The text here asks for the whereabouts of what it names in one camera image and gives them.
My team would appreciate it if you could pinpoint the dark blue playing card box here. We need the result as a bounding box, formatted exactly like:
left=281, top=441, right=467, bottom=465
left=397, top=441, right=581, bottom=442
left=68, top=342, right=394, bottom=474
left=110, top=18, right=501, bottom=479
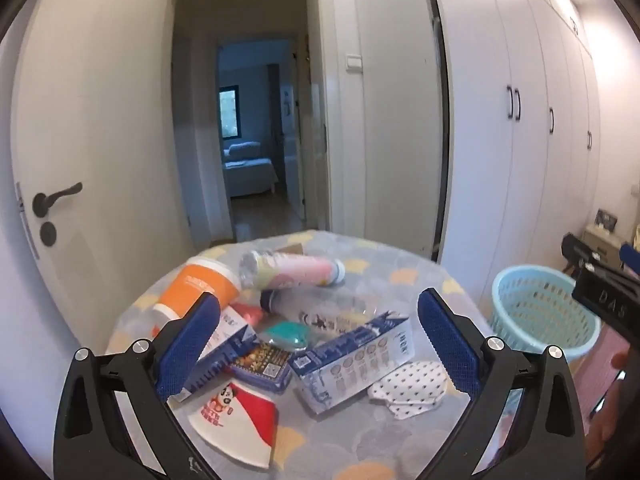
left=228, top=342, right=292, bottom=394

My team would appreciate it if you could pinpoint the teal clay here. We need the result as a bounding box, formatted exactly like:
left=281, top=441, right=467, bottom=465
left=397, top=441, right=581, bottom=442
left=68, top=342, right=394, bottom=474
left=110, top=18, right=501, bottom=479
left=259, top=321, right=310, bottom=352

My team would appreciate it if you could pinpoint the large blue white milk carton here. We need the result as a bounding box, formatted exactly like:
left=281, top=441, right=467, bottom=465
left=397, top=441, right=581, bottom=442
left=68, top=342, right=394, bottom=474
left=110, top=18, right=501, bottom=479
left=288, top=312, right=414, bottom=414

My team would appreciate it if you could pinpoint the pink yogurt drink bottle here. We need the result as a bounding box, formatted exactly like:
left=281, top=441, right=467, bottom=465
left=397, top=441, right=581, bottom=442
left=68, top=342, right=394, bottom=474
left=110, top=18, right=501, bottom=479
left=239, top=250, right=346, bottom=290

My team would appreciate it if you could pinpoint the brown cardboard box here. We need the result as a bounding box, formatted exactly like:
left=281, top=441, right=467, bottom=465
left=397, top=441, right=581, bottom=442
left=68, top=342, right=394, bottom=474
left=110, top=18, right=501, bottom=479
left=283, top=243, right=304, bottom=255

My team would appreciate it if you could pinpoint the person's right hand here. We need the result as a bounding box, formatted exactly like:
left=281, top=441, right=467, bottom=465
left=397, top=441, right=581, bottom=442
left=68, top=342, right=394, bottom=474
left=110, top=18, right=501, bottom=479
left=585, top=380, right=625, bottom=466

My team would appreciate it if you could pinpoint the beige nightstand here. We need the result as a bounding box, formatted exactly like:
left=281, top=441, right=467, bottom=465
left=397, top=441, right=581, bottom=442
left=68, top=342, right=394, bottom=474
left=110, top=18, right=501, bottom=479
left=582, top=223, right=625, bottom=270

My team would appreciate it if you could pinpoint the white dotted face mask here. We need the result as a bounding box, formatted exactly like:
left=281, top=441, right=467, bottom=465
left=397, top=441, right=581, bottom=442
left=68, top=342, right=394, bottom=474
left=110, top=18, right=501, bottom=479
left=367, top=361, right=449, bottom=420

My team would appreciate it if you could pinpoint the small blue white milk carton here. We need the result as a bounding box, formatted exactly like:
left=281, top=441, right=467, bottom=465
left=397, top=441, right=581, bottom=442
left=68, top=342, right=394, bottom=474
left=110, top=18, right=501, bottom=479
left=169, top=307, right=258, bottom=402

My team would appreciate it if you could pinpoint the light blue plastic basket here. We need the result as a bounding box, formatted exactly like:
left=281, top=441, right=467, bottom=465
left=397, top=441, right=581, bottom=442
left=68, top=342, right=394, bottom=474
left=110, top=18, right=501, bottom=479
left=489, top=264, right=601, bottom=362

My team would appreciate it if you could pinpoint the orange paper cup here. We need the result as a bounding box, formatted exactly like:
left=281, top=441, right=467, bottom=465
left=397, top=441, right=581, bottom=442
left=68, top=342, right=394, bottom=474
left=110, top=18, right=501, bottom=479
left=153, top=257, right=241, bottom=321

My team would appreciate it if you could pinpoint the red white paper cup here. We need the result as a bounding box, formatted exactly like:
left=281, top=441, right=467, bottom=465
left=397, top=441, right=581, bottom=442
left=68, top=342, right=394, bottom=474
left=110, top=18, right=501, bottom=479
left=189, top=380, right=278, bottom=469

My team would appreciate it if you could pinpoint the pink clay piece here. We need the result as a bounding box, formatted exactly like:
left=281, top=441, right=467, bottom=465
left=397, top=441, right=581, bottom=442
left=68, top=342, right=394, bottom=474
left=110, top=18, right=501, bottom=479
left=230, top=302, right=266, bottom=328

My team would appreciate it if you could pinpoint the clear plastic bottle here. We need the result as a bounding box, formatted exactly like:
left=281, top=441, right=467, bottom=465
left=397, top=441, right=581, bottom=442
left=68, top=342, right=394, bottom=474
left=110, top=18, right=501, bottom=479
left=259, top=287, right=378, bottom=336

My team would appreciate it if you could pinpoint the white room door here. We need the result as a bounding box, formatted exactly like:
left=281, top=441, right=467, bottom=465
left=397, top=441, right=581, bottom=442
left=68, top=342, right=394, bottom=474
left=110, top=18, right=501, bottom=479
left=11, top=0, right=193, bottom=352

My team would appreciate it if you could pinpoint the bed in far room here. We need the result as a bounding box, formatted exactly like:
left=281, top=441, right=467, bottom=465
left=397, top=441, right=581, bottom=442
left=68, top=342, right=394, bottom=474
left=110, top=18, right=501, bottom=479
left=224, top=141, right=279, bottom=198

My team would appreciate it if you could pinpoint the white wardrobe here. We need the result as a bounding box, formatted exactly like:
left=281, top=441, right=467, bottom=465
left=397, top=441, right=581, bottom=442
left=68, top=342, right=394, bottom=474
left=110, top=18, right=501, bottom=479
left=437, top=0, right=600, bottom=310

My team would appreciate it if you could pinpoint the picture frame on nightstand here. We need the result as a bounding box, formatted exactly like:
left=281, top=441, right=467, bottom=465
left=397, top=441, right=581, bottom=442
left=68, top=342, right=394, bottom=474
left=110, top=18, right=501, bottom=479
left=594, top=209, right=617, bottom=233

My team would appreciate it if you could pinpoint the black door handle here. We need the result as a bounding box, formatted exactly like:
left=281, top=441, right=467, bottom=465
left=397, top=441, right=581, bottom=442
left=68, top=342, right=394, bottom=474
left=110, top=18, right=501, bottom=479
left=32, top=182, right=84, bottom=218

